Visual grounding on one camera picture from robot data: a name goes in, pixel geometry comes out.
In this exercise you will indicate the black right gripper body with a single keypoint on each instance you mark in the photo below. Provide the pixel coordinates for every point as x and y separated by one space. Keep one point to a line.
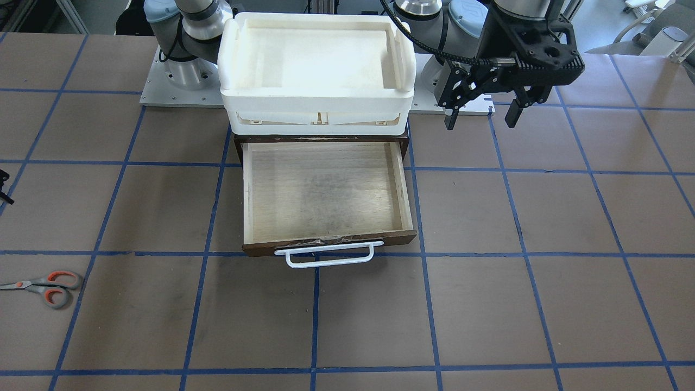
2 176

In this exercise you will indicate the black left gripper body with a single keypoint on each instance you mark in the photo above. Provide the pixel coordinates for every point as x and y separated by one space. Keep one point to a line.
490 36

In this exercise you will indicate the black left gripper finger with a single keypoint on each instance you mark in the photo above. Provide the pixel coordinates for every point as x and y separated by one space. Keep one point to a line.
451 116
513 114

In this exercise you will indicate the grey orange handled scissors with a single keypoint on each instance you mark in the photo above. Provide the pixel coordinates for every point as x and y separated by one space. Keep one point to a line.
53 287

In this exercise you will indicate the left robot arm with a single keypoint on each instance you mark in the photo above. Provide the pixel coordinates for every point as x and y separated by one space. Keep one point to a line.
450 30

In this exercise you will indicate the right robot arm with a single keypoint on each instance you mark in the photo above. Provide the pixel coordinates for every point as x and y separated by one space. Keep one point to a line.
190 30

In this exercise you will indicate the open wooden drawer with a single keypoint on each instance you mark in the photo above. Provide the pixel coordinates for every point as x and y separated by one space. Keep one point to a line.
313 194

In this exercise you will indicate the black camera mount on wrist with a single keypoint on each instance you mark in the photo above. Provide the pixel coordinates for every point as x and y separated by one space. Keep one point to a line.
544 52

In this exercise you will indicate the grey metal base plate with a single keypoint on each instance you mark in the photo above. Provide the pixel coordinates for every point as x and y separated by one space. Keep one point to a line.
161 91

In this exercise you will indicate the white drawer handle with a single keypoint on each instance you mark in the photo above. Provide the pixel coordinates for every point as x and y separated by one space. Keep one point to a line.
338 254

